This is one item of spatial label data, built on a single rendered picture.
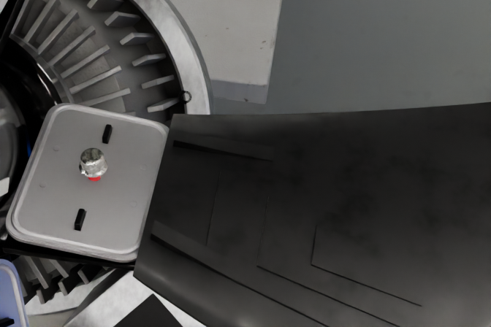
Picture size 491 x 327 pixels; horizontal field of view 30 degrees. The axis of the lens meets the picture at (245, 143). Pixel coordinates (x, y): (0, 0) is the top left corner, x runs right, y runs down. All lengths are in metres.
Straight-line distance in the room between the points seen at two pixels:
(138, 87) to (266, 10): 0.52
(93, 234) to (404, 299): 0.15
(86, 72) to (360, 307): 0.23
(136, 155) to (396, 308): 0.15
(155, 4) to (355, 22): 0.67
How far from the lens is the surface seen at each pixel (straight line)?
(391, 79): 1.33
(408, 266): 0.45
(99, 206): 0.44
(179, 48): 0.62
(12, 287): 0.51
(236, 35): 1.04
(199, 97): 0.62
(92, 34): 0.55
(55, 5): 0.56
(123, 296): 0.56
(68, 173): 0.45
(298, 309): 0.42
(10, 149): 0.44
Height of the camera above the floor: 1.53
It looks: 47 degrees down
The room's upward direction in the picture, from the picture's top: 5 degrees clockwise
